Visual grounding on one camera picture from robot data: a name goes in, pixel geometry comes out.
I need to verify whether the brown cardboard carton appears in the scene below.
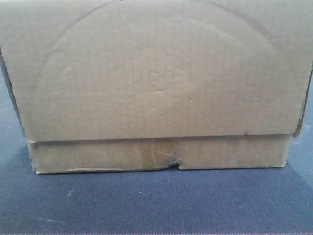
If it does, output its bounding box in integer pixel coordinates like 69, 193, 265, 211
0, 0, 313, 174

